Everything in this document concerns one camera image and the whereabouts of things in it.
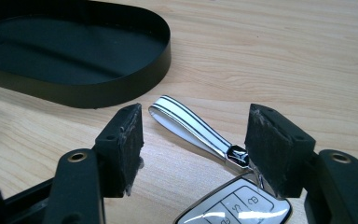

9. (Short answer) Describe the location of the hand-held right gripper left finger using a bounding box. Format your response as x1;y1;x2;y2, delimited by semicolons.
92;103;145;199

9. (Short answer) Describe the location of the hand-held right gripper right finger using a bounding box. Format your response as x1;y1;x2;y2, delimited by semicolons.
244;103;317;199

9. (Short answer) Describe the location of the white car key fob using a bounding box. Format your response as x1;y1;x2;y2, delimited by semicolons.
148;94;293;224

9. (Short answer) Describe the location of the black oval tray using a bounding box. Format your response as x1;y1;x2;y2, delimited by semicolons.
0;0;172;109

